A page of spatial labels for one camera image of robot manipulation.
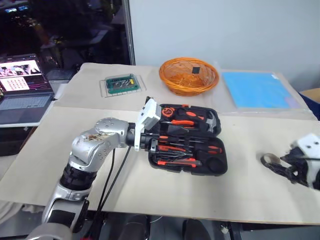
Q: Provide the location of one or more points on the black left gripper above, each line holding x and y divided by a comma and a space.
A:
146, 140

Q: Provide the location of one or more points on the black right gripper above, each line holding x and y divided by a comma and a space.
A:
298, 166

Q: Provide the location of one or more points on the black tape roll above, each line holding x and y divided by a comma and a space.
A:
270, 160

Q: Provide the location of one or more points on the orange black striped screwdriver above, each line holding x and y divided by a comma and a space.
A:
172, 148

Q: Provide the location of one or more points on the thin precision screwdriver set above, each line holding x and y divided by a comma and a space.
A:
175, 155

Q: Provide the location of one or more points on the orange black utility knife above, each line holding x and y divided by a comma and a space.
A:
177, 163

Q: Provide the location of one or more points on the black tool case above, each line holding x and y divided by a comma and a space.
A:
190, 140

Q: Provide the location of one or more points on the orange black tape measure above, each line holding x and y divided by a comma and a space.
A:
168, 112

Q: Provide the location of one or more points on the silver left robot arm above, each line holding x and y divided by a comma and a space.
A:
100, 142

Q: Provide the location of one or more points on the clear plastic tray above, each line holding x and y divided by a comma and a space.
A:
142, 86

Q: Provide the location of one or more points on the clear plastic sleeve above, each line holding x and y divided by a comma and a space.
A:
300, 100

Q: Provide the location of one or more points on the brown cardboard box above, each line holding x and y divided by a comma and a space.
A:
311, 98

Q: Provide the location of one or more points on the green circuit board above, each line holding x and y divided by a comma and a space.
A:
121, 83

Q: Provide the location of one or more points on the orange wicker basket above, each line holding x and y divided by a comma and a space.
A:
188, 80

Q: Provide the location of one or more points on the blue mat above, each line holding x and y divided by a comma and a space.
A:
255, 90

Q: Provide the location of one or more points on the small black square item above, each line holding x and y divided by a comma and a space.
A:
196, 70

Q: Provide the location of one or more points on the silver metal pillar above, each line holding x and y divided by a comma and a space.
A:
128, 32

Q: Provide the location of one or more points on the open grey laptop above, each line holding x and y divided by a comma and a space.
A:
23, 100

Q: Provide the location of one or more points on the white cloth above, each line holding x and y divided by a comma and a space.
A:
10, 212

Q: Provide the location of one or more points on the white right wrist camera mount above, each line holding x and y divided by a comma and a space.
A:
310, 142

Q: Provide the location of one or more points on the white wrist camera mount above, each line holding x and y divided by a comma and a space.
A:
310, 142
150, 110

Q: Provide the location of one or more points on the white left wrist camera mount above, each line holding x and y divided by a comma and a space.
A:
150, 110

